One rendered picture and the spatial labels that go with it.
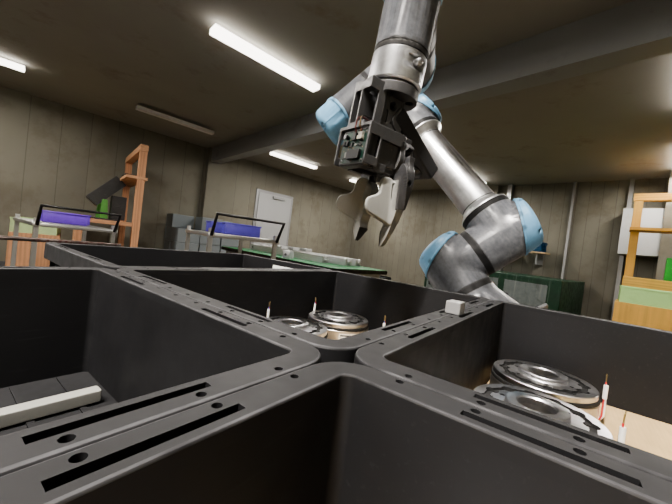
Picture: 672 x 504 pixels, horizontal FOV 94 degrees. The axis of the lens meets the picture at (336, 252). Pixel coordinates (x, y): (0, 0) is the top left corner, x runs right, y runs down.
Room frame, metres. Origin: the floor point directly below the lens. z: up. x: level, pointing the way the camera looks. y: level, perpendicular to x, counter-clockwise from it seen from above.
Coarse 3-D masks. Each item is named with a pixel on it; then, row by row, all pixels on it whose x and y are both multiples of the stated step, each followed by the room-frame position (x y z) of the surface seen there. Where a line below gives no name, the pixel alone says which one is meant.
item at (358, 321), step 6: (312, 312) 0.54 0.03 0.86; (318, 312) 0.55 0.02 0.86; (324, 312) 0.55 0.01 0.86; (348, 312) 0.57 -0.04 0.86; (312, 318) 0.50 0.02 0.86; (318, 318) 0.50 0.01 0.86; (324, 318) 0.50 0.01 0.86; (354, 318) 0.53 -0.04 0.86; (360, 318) 0.54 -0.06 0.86; (324, 324) 0.48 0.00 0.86; (330, 324) 0.48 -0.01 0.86; (336, 324) 0.48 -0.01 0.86; (342, 324) 0.48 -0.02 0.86; (348, 324) 0.48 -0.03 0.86; (354, 324) 0.49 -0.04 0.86; (360, 324) 0.49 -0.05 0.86; (366, 324) 0.51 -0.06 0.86
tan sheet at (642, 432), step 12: (600, 408) 0.36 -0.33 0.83; (612, 408) 0.37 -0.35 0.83; (600, 420) 0.33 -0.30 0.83; (612, 420) 0.34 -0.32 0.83; (636, 420) 0.34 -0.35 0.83; (648, 420) 0.35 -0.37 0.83; (612, 432) 0.31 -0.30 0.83; (636, 432) 0.32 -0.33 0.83; (648, 432) 0.32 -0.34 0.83; (660, 432) 0.32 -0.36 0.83; (636, 444) 0.29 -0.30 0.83; (648, 444) 0.29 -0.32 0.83; (660, 444) 0.30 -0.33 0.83
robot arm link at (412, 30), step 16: (384, 0) 0.44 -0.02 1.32; (400, 0) 0.40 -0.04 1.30; (416, 0) 0.40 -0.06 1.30; (432, 0) 0.40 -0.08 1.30; (384, 16) 0.42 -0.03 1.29; (400, 16) 0.40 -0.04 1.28; (416, 16) 0.40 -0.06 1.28; (432, 16) 0.41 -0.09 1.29; (384, 32) 0.41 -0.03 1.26; (400, 32) 0.40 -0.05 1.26; (416, 32) 0.40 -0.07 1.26; (432, 32) 0.42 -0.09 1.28; (416, 48) 0.42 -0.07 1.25; (432, 48) 0.47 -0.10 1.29
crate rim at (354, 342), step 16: (128, 272) 0.31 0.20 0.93; (144, 272) 0.34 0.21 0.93; (160, 272) 0.36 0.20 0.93; (176, 272) 0.37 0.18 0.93; (192, 272) 0.39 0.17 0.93; (208, 272) 0.40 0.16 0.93; (224, 272) 0.42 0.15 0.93; (240, 272) 0.44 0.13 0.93; (256, 272) 0.47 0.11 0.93; (272, 272) 0.49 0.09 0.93; (288, 272) 0.52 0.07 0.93; (304, 272) 0.55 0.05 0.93; (320, 272) 0.59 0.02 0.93; (336, 272) 0.63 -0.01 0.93; (176, 288) 0.26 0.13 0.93; (416, 288) 0.53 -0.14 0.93; (432, 288) 0.52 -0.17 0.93; (208, 304) 0.22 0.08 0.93; (224, 304) 0.22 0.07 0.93; (480, 304) 0.40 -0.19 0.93; (256, 320) 0.19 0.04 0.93; (272, 320) 0.20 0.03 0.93; (416, 320) 0.25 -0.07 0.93; (432, 320) 0.26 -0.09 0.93; (304, 336) 0.17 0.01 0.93; (320, 336) 0.17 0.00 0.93; (352, 336) 0.18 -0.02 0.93; (368, 336) 0.19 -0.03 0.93; (384, 336) 0.19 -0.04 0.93; (320, 352) 0.16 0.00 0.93; (336, 352) 0.16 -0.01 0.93; (352, 352) 0.16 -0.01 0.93
